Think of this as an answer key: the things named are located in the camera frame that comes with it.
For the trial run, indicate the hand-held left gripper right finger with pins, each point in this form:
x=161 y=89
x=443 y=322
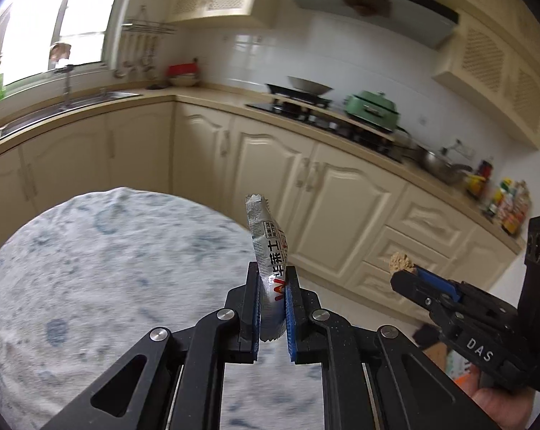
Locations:
x=290 y=336

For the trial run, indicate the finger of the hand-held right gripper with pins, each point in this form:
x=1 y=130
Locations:
x=435 y=280
x=415 y=293

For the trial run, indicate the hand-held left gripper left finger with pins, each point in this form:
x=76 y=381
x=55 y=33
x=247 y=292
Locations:
x=256 y=336

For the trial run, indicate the tan crumbly shell piece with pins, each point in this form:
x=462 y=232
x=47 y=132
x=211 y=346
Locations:
x=400 y=263

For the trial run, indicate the silver wrapper red print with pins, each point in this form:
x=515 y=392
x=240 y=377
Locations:
x=267 y=255

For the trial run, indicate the person's right hand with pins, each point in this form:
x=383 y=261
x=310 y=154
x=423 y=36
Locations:
x=507 y=410

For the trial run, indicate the dark cloth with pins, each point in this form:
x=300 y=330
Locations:
x=425 y=337

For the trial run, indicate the cardboard box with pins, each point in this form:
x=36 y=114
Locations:
x=453 y=363

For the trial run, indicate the yellow seasoning bottle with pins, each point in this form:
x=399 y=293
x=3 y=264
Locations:
x=475 y=186

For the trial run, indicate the cluster of condiment bottles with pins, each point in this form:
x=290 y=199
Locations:
x=511 y=208

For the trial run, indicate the metal frying pan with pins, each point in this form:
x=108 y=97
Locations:
x=440 y=165

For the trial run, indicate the round table with patterned cloth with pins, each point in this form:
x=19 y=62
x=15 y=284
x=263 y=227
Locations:
x=108 y=268

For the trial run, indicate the wooden board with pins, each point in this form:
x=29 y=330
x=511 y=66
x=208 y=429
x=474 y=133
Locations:
x=368 y=131

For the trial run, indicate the cream lower kitchen cabinets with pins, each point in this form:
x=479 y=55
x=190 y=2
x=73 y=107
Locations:
x=261 y=161

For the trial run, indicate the green electric pot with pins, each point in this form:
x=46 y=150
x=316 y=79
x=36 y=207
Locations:
x=373 y=109

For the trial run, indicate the black gas stove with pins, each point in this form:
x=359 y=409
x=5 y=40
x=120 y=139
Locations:
x=332 y=130

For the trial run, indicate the large cream lattice cabinet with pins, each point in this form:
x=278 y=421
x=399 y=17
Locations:
x=493 y=76

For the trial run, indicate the silver wok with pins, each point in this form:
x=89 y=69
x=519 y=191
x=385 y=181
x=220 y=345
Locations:
x=310 y=84

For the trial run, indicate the beige kitchen countertop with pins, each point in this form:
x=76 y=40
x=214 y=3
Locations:
x=216 y=98

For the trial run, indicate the white bowl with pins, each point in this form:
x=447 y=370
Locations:
x=184 y=81

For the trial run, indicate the small dark sink strainer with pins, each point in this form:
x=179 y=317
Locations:
x=155 y=86

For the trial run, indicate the red pot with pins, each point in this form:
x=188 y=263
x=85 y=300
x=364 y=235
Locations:
x=184 y=68

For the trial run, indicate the grey range hood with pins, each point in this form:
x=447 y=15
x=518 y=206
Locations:
x=364 y=6

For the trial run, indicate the brown folding fan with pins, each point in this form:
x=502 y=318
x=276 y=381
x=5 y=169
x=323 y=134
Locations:
x=365 y=2

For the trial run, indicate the stainless steel sink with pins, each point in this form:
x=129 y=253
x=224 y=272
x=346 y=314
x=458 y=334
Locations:
x=72 y=109

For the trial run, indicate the hanging metal ladle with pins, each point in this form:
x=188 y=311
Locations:
x=153 y=58
x=143 y=56
x=120 y=62
x=133 y=53

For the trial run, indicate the metal faucet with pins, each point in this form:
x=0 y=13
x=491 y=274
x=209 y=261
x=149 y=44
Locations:
x=66 y=87

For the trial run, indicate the brown rag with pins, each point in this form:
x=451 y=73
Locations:
x=60 y=51

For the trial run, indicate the sliding window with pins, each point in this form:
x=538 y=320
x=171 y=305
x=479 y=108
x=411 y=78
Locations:
x=59 y=13

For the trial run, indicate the wall socket with plug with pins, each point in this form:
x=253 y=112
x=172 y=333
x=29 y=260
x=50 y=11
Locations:
x=458 y=150

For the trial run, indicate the small white wall socket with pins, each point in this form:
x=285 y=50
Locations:
x=425 y=121

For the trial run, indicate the metal utensil rail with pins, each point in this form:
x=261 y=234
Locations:
x=149 y=27

